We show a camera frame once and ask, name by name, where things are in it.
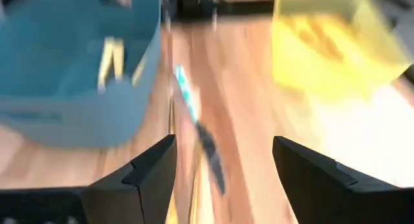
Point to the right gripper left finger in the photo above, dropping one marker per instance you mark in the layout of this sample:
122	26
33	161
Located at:
129	198

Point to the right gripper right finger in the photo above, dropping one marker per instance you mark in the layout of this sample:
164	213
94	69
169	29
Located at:
323	198

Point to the teal wave-patterned cutlery piece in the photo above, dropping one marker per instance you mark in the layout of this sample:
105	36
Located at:
210	149

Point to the dark teal plastic bin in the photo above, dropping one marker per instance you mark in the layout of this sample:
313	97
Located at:
64	114

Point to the yellow plastic bin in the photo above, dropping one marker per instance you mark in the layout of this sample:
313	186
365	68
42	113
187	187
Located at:
323	55

